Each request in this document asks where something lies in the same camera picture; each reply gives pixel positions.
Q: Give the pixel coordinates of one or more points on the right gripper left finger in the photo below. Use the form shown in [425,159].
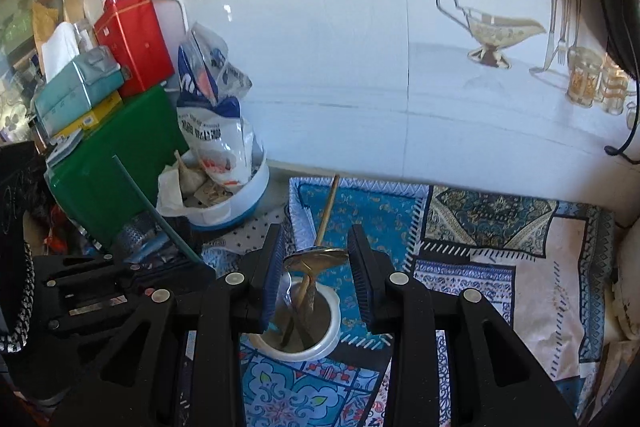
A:
[262,270]

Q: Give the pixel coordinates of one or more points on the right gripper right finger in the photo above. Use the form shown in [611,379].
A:
[381,291]

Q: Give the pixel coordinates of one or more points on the silver fork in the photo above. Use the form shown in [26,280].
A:
[282,323]

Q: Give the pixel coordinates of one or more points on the dark brown chopstick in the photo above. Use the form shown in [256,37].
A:
[304,286]

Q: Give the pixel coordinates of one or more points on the white ceramic utensil cup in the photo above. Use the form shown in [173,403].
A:
[323,329]

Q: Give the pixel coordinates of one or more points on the white blue bowl with garlic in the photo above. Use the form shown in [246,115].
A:
[208,208]

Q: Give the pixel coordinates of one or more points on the green metal box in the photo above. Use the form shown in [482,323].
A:
[99,184]

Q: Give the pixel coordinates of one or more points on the patterned blue patchwork mat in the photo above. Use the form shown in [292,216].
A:
[543,264]

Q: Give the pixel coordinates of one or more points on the white blue plastic bag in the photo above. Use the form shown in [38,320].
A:
[209,108]

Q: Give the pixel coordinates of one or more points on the yellow flat box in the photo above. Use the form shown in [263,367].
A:
[95,116]

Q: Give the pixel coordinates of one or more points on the teal tissue box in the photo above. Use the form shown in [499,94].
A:
[75,81]

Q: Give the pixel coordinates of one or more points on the glass display cabinet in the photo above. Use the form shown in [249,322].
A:
[21,72]

